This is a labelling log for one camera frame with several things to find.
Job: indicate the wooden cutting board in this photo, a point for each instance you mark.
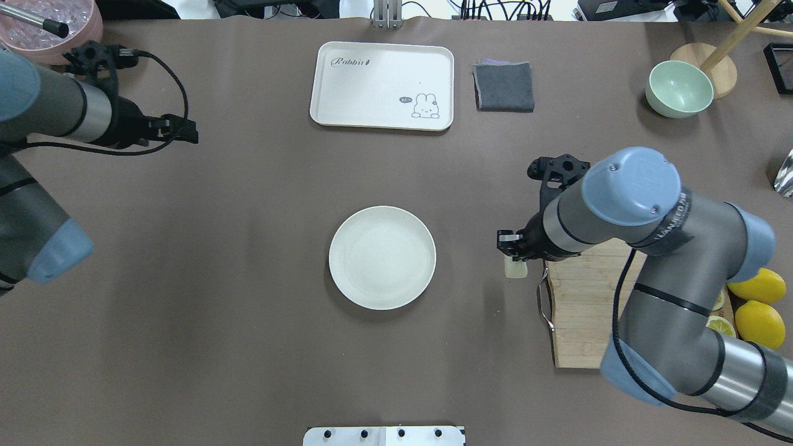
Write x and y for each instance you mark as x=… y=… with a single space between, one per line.
x=578 y=293

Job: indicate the whole yellow lemon round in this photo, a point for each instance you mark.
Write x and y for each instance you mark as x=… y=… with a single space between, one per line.
x=760 y=323

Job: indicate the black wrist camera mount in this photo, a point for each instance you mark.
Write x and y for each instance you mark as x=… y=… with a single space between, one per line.
x=556 y=174

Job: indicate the pink ice bucket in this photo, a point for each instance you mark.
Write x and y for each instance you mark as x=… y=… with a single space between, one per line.
x=82 y=18

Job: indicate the cream round plate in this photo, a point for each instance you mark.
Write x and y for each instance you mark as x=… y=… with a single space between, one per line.
x=382 y=258

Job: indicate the lemon half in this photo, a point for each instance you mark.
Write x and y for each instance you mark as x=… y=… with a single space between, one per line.
x=720 y=301
x=722 y=325

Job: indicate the black frame object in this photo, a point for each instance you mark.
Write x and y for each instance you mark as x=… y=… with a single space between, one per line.
x=778 y=59

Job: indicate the grey robot arm near bucket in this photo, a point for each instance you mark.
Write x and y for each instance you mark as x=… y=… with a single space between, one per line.
x=80 y=109

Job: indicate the whole yellow lemon oval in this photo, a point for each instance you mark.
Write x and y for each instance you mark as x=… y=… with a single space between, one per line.
x=766 y=287

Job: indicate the mint green bowl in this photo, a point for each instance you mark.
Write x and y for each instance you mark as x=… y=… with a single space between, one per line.
x=676 y=89

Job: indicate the grey folded cloth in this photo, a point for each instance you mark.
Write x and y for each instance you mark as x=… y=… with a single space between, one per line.
x=504 y=86

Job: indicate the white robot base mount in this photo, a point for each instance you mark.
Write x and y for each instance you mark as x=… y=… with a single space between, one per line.
x=386 y=435

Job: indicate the pale cylindrical bun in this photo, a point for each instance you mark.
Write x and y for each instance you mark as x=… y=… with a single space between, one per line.
x=515 y=269

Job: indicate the black gripper with bun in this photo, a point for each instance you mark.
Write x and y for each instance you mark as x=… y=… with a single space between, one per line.
x=533 y=238

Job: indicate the white rabbit tray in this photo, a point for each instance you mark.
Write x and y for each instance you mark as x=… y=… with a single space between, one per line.
x=383 y=86

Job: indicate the lemon half lower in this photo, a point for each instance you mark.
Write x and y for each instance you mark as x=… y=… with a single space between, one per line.
x=722 y=325

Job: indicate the lemon half upper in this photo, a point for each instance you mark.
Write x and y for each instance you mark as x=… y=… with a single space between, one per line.
x=720 y=301

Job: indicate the grey robot arm with bun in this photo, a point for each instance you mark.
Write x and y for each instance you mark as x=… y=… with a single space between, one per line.
x=660 y=350

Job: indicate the black wrist camera near bucket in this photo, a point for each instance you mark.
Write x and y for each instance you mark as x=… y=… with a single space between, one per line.
x=99 y=64

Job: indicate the metal camera post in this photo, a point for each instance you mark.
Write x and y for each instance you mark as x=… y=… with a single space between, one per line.
x=387 y=14

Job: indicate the metal scoop handle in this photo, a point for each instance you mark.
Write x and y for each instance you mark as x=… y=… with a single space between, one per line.
x=53 y=27

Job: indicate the black gripper near bucket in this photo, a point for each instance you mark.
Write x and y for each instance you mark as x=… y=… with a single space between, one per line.
x=128 y=122

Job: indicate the wooden stand with base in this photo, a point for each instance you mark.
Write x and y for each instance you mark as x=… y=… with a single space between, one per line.
x=715 y=62

